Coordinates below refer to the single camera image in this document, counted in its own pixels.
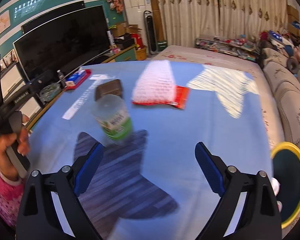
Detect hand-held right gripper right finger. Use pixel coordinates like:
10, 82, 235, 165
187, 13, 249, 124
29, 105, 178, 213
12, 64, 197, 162
194, 142, 283, 240

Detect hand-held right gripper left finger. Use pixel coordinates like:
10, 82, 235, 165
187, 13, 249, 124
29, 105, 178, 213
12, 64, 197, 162
16, 141, 105, 240

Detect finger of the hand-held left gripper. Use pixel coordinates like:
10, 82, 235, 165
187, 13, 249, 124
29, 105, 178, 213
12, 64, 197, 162
1, 71, 54, 109

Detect clear bottle green label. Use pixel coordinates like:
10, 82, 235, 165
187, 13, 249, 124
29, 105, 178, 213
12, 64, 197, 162
91, 94, 133, 145

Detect yellow trash bin black bag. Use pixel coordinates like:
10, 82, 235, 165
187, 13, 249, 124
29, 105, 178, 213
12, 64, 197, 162
270, 142, 300, 229

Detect person's left forearm pink sleeve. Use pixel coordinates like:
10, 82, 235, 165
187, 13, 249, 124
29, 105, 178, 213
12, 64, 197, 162
0, 161, 25, 228

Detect person's left hand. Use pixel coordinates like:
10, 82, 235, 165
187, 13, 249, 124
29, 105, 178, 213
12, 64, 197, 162
0, 114, 32, 181

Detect white television cabinet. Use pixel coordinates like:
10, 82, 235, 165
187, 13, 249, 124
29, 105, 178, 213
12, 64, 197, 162
0, 52, 44, 128

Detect glass ashtray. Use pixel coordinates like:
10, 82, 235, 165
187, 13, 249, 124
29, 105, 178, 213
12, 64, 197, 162
39, 84, 62, 103

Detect small dark bottle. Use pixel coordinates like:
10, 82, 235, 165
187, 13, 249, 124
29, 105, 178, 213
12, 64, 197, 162
56, 69, 66, 88

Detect red tray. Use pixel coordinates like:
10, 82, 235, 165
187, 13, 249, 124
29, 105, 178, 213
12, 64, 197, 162
64, 69, 92, 91

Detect blue wet wipes pack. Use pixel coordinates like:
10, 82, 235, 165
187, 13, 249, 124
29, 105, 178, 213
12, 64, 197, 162
65, 70, 87, 83

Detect long white paper strip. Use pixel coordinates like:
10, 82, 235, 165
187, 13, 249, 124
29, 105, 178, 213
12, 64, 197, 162
62, 80, 108, 120

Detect large black television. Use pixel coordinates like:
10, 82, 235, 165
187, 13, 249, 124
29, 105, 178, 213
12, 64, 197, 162
12, 5, 113, 82

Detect small white paper sheet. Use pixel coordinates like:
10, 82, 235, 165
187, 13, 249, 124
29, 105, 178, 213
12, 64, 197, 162
89, 74, 115, 80

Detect red snack wrapper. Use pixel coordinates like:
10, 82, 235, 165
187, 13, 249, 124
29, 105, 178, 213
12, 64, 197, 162
132, 85, 190, 110

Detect brown wallet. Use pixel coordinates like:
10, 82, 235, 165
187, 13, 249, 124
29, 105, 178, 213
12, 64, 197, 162
94, 79, 124, 102

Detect white foam fruit net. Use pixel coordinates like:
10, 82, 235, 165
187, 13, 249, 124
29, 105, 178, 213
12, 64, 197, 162
131, 60, 178, 105

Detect beige embroidered sofa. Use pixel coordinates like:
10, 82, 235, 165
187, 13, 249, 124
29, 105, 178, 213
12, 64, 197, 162
259, 46, 300, 160

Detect cardboard boxes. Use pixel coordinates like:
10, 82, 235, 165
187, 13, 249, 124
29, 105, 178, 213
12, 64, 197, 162
111, 21, 143, 38

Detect yellow basket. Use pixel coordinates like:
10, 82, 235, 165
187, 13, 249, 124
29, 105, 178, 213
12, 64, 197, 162
135, 45, 148, 61

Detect red canister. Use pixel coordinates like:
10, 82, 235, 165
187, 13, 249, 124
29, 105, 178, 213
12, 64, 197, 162
130, 32, 144, 49

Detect cluttered low glass table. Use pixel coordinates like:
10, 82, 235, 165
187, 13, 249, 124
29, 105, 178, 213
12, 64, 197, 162
195, 34, 260, 62

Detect black tower fan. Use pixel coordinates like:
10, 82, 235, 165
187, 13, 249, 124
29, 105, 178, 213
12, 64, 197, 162
143, 10, 158, 55

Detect white standing air conditioner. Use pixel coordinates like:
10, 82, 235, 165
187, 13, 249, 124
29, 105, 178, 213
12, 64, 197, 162
119, 0, 153, 25

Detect pile of clothes and toys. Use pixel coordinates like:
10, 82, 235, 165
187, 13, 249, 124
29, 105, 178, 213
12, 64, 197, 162
259, 21, 300, 60

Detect beige patterned curtains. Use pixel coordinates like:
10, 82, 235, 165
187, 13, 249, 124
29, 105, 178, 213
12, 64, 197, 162
147, 0, 290, 48

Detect black wall screen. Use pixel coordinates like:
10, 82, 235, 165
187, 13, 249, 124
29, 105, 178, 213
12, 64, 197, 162
21, 0, 85, 33

